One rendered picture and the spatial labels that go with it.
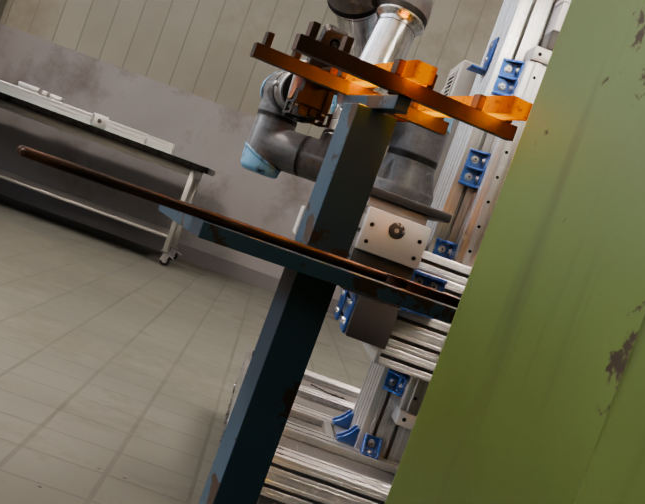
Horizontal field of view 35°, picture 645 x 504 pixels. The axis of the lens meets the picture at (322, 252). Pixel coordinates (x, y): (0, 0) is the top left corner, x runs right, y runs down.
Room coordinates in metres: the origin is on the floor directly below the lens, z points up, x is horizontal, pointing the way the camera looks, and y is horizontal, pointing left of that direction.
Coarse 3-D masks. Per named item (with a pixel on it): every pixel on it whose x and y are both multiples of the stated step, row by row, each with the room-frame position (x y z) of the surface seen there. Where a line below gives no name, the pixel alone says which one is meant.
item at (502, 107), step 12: (456, 96) 1.41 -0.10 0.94; (468, 96) 1.37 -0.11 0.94; (492, 96) 1.30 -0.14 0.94; (504, 96) 1.27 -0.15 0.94; (516, 96) 1.25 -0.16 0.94; (420, 108) 1.51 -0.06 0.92; (492, 108) 1.29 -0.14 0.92; (504, 108) 1.26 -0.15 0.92; (516, 108) 1.25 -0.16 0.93; (528, 108) 1.26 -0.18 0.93; (516, 120) 1.29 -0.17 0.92
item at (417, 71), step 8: (376, 64) 1.38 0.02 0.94; (384, 64) 1.35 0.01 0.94; (392, 64) 1.32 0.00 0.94; (408, 64) 1.27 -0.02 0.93; (416, 64) 1.24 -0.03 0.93; (424, 64) 1.25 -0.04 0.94; (336, 72) 1.53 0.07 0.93; (408, 72) 1.26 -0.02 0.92; (416, 72) 1.25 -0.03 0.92; (424, 72) 1.25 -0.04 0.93; (432, 72) 1.25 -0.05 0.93; (352, 80) 1.46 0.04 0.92; (360, 80) 1.43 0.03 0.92; (416, 80) 1.26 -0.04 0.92; (424, 80) 1.25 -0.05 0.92; (432, 80) 1.25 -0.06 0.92
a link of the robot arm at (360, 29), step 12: (336, 0) 1.96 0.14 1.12; (348, 0) 1.95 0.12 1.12; (360, 0) 1.93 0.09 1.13; (372, 0) 1.91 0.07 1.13; (336, 12) 1.99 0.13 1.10; (348, 12) 1.98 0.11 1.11; (360, 12) 1.97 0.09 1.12; (372, 12) 1.99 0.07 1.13; (348, 24) 2.03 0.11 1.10; (360, 24) 2.02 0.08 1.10; (372, 24) 2.04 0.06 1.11; (360, 36) 2.05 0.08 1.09; (360, 48) 2.08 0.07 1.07; (336, 96) 2.27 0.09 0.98
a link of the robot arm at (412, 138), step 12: (444, 120) 2.22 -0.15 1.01; (396, 132) 2.24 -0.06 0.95; (408, 132) 2.22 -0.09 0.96; (420, 132) 2.21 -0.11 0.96; (432, 132) 2.22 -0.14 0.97; (396, 144) 2.23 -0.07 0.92; (408, 144) 2.22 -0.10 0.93; (420, 144) 2.21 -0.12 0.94; (432, 144) 2.22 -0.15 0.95; (444, 144) 2.25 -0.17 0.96; (432, 156) 2.23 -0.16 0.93
